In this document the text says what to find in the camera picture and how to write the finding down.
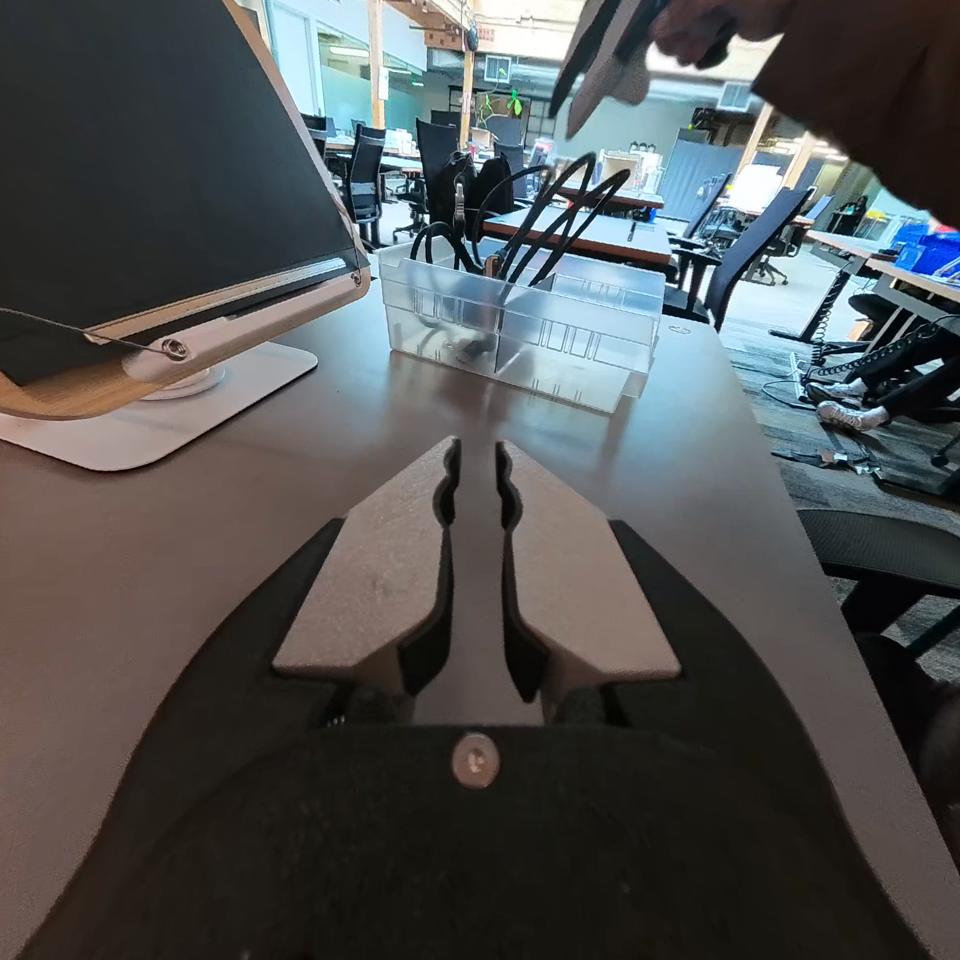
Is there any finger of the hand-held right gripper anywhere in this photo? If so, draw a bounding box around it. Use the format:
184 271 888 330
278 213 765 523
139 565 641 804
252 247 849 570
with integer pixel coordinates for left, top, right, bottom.
549 0 669 120
566 51 654 141

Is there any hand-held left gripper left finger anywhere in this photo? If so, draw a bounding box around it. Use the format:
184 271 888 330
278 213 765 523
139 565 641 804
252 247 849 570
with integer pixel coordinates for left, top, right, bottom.
271 435 462 720

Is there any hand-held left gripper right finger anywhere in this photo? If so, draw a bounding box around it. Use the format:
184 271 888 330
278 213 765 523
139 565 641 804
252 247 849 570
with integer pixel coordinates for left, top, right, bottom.
495 438 684 723

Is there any clear plastic bin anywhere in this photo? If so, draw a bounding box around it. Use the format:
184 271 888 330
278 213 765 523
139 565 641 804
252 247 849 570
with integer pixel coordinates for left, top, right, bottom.
376 243 668 414

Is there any person's right forearm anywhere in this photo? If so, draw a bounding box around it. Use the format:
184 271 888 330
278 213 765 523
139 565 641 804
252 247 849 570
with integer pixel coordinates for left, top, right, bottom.
750 0 960 231

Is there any person's right hand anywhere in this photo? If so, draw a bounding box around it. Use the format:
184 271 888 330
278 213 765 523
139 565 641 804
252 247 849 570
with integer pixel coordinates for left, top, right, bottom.
649 0 796 69

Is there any wooden top desk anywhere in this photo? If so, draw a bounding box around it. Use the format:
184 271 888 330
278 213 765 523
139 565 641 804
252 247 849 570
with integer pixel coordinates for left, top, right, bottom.
482 204 674 273

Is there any black backpack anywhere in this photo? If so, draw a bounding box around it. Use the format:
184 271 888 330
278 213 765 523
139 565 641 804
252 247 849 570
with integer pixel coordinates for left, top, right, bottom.
442 150 528 226

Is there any black mesh office chair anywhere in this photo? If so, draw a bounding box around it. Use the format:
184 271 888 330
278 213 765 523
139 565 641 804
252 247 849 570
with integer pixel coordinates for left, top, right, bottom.
796 508 960 663

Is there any black display board on stand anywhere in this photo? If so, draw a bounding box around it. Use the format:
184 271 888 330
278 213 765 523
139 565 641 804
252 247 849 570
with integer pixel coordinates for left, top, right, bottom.
0 0 373 474

